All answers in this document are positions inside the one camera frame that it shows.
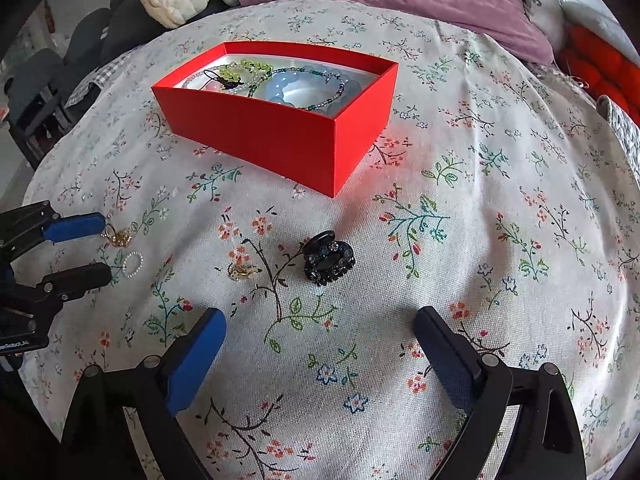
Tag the gold charm earring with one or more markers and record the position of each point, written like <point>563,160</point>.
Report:
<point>242,271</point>

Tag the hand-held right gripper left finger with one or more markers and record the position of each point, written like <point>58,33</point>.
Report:
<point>192,360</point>

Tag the orange knitted cushion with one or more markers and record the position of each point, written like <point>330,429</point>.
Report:
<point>600,65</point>

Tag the grey checkered cloth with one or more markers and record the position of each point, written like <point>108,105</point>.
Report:
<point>97,85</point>

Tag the black hair clip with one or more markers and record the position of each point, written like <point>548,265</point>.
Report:
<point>327,260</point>

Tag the purple pillow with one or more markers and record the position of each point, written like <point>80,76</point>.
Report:
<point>400,0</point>

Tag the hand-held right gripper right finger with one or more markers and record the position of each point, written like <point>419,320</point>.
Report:
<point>447,360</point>

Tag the grey patterned quilt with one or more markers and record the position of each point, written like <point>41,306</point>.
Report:
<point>622,125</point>

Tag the red cardboard box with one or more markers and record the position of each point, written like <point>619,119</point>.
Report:
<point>280,135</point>

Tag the dark chair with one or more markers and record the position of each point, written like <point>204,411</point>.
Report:
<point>60,70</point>

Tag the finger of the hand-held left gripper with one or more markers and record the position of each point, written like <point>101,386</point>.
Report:
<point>82,277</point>
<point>75,227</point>

